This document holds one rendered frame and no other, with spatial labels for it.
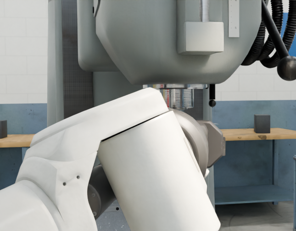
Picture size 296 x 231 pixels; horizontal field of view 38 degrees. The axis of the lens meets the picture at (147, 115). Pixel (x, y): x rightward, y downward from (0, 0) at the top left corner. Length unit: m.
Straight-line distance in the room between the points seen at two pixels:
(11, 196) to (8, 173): 4.59
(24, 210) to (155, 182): 0.10
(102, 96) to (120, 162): 0.62
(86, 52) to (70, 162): 0.40
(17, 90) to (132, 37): 4.33
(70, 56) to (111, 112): 0.63
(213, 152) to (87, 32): 0.27
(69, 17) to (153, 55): 0.47
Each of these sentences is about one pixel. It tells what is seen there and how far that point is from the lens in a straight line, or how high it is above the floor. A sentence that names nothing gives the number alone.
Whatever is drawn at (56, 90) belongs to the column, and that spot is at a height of 1.31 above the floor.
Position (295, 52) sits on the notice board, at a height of 1.75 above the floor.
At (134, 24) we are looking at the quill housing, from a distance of 0.48.
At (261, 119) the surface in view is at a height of 1.02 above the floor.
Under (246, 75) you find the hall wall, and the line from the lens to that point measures 5.15.
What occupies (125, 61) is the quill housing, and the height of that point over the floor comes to 1.34.
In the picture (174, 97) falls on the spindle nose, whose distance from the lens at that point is 0.54.
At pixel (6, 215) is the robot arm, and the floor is 1.23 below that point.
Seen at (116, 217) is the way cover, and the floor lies 1.04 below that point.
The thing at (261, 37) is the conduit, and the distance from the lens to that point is 0.82.
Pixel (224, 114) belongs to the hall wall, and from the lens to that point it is 5.04.
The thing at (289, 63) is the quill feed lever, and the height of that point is 1.33.
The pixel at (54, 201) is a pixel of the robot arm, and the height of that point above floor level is 1.24.
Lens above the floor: 1.30
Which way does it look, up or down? 3 degrees down
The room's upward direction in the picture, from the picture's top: 1 degrees counter-clockwise
